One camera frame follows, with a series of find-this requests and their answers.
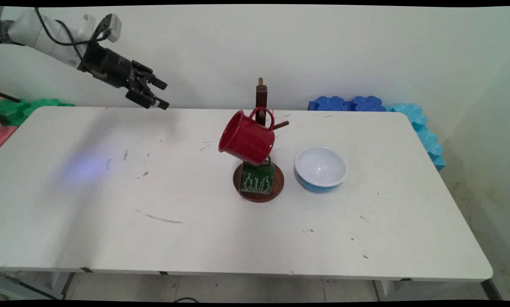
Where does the brown wooden mug tree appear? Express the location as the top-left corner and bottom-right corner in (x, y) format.
(233, 78), (290, 203)

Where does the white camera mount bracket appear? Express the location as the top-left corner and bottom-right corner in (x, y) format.
(78, 14), (97, 40)

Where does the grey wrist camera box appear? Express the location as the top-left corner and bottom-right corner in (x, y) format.
(95, 13), (122, 43)

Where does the green foam mat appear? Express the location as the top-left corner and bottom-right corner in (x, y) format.
(0, 98), (75, 127)

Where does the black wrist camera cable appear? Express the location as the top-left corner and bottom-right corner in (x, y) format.
(34, 7), (110, 61)

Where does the blue bowl white inside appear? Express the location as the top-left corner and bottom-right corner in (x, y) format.
(294, 146), (348, 193)

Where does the green enamel mug white print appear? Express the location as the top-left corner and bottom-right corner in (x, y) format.
(240, 156), (276, 195)

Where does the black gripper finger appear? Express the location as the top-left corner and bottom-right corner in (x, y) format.
(126, 83), (170, 110)
(132, 61), (168, 90)

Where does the red foam mat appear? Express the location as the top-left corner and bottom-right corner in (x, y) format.
(0, 122), (19, 151)

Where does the grey table leg frame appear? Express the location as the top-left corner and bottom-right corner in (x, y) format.
(0, 269), (75, 301)
(373, 279), (503, 301)

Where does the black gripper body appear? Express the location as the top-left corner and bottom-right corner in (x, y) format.
(79, 41), (153, 90)

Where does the red enamel mug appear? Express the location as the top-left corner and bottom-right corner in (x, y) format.
(218, 107), (277, 166)

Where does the dark blue foam mat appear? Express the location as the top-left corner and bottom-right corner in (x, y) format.
(308, 96), (354, 112)
(350, 96), (386, 112)

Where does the light blue foam mat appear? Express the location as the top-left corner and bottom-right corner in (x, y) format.
(390, 103), (447, 171)

